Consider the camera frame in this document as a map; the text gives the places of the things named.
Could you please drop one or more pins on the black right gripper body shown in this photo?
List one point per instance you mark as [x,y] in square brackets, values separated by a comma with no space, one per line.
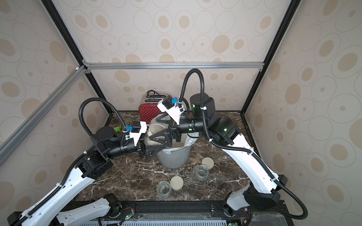
[173,132]

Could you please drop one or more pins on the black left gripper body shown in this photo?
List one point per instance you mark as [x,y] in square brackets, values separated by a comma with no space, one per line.
[141,148]

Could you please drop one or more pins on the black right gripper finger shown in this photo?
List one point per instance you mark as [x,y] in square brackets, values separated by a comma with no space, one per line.
[163,119]
[160,137]

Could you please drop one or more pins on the beige jar lid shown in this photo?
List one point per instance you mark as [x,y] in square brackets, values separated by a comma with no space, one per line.
[176,183]
[208,162]

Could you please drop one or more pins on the glass jar with rice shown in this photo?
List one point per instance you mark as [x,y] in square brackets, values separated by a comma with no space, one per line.
[201,172]

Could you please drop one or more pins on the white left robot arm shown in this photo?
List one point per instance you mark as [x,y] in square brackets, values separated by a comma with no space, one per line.
[86,169]

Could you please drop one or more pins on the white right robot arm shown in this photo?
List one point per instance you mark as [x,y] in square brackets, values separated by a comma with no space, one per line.
[263,191]

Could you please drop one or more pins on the white plastic bin liner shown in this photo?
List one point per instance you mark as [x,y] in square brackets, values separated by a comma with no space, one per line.
[189,138]

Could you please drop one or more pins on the red polka dot toaster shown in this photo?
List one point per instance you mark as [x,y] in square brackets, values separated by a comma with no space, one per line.
[148,107]

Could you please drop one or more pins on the green snack packet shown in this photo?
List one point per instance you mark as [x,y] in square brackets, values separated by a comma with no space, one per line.
[118,129]

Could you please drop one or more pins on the aluminium horizontal back rail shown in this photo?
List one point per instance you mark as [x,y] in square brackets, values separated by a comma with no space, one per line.
[182,65]

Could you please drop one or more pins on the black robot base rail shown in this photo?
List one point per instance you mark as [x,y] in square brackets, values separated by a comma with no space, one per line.
[169,207]

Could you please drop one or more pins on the black vertical frame post left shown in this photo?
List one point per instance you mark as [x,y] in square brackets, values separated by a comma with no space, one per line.
[66,35]

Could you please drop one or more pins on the black vertical frame post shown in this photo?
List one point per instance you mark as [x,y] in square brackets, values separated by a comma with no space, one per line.
[290,12]
[66,35]

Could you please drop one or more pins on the aluminium left side rail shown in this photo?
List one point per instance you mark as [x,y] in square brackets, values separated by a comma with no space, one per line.
[18,136]

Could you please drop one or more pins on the black vertical frame post right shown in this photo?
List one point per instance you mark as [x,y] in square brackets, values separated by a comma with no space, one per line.
[290,12]

